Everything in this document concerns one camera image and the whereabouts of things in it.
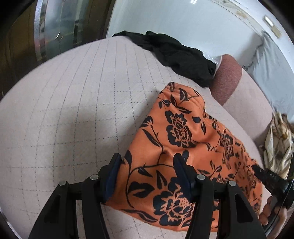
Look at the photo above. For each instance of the clear plastic bag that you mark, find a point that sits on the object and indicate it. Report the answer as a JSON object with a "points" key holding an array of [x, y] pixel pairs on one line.
{"points": [[216, 62]]}

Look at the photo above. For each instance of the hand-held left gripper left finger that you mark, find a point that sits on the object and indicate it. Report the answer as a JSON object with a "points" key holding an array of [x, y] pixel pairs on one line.
{"points": [[112, 179]]}

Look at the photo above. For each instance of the orange floral blouse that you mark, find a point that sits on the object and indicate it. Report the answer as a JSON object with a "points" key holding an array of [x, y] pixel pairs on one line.
{"points": [[183, 128]]}

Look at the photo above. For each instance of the person's right hand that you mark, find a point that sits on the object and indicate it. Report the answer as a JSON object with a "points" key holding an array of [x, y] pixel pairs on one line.
{"points": [[266, 216]]}

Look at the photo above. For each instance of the black garment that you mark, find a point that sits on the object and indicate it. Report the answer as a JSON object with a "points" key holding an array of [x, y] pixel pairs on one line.
{"points": [[174, 57]]}

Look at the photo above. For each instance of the cream floral blanket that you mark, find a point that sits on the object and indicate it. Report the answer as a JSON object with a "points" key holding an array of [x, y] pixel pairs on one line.
{"points": [[279, 147]]}

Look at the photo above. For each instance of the grey pillow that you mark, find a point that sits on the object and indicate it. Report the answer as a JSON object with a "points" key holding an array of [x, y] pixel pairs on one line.
{"points": [[273, 69]]}

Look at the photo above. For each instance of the wooden door with leaded glass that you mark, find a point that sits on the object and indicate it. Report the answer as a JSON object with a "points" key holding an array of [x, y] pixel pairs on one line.
{"points": [[57, 23]]}

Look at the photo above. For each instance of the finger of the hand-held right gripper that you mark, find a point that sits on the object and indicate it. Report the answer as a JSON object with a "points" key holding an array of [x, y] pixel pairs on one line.
{"points": [[271, 181]]}

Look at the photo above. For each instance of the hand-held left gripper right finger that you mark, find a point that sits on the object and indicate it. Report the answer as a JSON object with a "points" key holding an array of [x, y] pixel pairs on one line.
{"points": [[185, 177]]}

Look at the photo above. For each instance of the beige light switch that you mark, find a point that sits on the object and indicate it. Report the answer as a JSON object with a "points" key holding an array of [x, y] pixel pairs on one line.
{"points": [[268, 21], [276, 31]]}

